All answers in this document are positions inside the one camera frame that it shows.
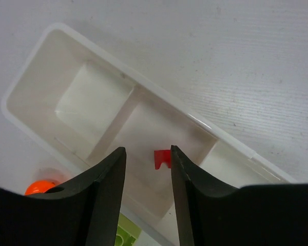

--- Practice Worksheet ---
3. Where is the orange round lego upper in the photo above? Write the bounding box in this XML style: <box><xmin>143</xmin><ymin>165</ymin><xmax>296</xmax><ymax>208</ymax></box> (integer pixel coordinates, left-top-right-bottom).
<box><xmin>25</xmin><ymin>180</ymin><xmax>56</xmax><ymax>195</ymax></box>

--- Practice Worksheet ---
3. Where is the white three-compartment tray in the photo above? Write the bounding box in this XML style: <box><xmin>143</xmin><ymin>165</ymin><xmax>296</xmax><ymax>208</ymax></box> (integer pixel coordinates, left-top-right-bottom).
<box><xmin>2</xmin><ymin>23</ymin><xmax>294</xmax><ymax>245</ymax></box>

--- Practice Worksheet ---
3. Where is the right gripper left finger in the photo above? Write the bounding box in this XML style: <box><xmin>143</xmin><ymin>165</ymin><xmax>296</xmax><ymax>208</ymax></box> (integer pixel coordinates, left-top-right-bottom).
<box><xmin>0</xmin><ymin>147</ymin><xmax>126</xmax><ymax>245</ymax></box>

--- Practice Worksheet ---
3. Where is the red lego small piece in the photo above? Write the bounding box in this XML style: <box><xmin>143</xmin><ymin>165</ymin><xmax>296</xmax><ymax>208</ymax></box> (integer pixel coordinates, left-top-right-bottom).
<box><xmin>154</xmin><ymin>150</ymin><xmax>171</xmax><ymax>170</ymax></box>

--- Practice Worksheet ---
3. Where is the green lego block small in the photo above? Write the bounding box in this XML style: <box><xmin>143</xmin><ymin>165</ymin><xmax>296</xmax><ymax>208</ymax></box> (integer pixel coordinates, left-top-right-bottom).
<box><xmin>114</xmin><ymin>213</ymin><xmax>142</xmax><ymax>246</ymax></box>

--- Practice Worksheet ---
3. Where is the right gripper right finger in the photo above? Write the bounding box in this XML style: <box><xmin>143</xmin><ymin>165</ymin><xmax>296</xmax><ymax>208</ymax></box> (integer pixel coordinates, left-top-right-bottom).
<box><xmin>170</xmin><ymin>146</ymin><xmax>308</xmax><ymax>245</ymax></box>

